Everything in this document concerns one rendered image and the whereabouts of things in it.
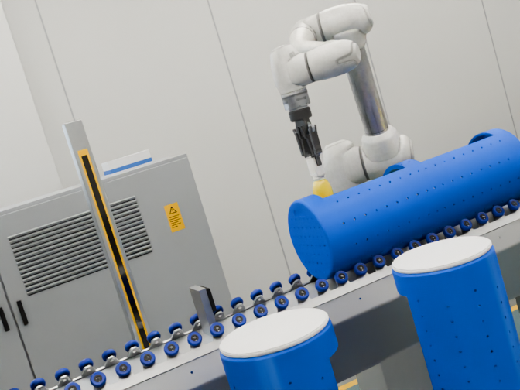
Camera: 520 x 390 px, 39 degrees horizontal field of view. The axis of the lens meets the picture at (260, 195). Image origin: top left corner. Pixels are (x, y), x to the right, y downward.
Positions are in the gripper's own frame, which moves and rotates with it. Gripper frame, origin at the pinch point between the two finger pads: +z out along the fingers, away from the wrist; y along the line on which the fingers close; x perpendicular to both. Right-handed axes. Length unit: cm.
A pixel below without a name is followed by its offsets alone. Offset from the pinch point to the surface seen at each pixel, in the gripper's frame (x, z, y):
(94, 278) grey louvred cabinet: -60, 34, -153
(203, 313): -53, 31, 3
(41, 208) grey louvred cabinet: -73, -8, -153
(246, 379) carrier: -64, 34, 63
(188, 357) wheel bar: -64, 39, 12
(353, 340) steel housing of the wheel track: -11, 56, 12
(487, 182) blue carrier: 55, 24, 14
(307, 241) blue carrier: -10.5, 22.8, -0.3
